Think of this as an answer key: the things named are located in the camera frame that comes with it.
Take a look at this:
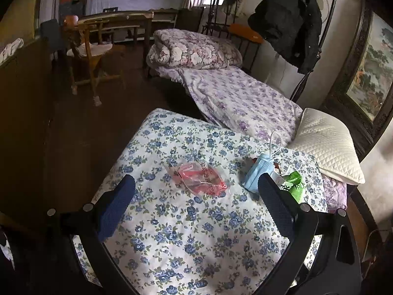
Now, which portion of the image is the blue face mask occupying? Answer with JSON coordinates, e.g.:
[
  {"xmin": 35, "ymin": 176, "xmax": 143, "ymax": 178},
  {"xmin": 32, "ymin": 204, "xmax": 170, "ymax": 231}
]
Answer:
[{"xmin": 242, "ymin": 131, "xmax": 287, "ymax": 192}]

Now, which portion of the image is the framed landscape painting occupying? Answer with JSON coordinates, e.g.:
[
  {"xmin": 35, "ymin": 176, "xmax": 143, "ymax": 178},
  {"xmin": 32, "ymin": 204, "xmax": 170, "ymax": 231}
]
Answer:
[{"xmin": 319, "ymin": 0, "xmax": 393, "ymax": 157}]

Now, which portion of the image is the blue floral blanket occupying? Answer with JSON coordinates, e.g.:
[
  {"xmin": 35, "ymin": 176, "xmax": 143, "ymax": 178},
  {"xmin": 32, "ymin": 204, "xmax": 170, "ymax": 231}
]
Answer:
[{"xmin": 72, "ymin": 108, "xmax": 327, "ymax": 295}]

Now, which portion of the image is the dark blue chair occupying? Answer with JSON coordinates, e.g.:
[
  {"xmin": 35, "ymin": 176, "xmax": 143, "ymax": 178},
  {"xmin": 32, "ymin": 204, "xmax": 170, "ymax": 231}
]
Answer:
[{"xmin": 40, "ymin": 18, "xmax": 66, "ymax": 57}]

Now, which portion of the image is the white quilted pillow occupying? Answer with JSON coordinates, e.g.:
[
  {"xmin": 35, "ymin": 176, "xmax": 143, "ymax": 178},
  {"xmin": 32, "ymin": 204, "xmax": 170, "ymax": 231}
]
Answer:
[{"xmin": 287, "ymin": 107, "xmax": 366, "ymax": 186}]

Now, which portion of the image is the green plastic packet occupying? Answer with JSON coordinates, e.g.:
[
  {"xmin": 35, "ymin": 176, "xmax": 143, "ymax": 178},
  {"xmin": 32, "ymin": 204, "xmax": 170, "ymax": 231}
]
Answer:
[{"xmin": 278, "ymin": 170, "xmax": 304, "ymax": 205}]

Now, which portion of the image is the clear red plastic packet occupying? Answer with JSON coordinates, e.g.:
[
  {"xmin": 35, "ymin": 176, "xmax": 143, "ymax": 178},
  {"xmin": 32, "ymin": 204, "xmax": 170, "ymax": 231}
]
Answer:
[{"xmin": 168, "ymin": 159, "xmax": 231, "ymax": 198}]

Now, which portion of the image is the folded floral quilt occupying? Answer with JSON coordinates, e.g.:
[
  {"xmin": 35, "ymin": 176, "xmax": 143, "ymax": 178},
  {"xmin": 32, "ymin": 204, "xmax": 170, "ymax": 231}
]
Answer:
[{"xmin": 147, "ymin": 28, "xmax": 243, "ymax": 70}]

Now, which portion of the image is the orange cushion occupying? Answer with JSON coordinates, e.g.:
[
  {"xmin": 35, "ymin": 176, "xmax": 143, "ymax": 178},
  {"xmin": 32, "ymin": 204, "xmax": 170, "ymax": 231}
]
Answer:
[{"xmin": 229, "ymin": 23, "xmax": 265, "ymax": 44}]

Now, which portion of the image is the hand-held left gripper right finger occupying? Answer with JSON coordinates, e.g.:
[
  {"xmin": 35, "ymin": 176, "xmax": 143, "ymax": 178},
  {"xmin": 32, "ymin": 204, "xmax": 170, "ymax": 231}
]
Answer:
[{"xmin": 255, "ymin": 173, "xmax": 361, "ymax": 295}]

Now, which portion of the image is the wooden desk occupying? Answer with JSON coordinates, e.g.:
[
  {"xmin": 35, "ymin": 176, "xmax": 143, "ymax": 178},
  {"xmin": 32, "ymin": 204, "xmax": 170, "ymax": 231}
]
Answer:
[{"xmin": 74, "ymin": 9, "xmax": 154, "ymax": 44}]

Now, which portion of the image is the black jacket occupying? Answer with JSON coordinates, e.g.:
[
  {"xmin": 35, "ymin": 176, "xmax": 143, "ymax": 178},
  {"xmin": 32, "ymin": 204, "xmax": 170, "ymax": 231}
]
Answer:
[{"xmin": 248, "ymin": 0, "xmax": 323, "ymax": 74}]

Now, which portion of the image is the white cloth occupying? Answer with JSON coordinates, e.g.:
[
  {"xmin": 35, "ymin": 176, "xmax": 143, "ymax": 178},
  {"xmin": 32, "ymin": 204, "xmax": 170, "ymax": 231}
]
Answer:
[{"xmin": 0, "ymin": 38, "xmax": 24, "ymax": 63}]

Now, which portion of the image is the wooden chair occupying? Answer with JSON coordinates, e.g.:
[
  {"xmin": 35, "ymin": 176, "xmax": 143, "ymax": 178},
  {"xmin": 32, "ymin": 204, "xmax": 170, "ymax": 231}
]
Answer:
[{"xmin": 66, "ymin": 18, "xmax": 125, "ymax": 106}]

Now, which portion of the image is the purple floral bedsheet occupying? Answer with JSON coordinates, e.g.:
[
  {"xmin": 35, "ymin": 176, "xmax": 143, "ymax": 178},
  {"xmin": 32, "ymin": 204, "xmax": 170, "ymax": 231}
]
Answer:
[{"xmin": 147, "ymin": 66, "xmax": 303, "ymax": 148}]

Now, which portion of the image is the folded purple cloth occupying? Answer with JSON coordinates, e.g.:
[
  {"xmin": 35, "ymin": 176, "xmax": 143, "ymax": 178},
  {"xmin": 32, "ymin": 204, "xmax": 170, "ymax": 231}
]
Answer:
[{"xmin": 321, "ymin": 172, "xmax": 349, "ymax": 214}]

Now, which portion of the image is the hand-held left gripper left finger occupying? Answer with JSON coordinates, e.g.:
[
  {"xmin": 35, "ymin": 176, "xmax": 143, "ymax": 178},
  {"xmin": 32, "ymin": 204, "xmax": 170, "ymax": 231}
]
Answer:
[{"xmin": 46, "ymin": 174, "xmax": 142, "ymax": 295}]

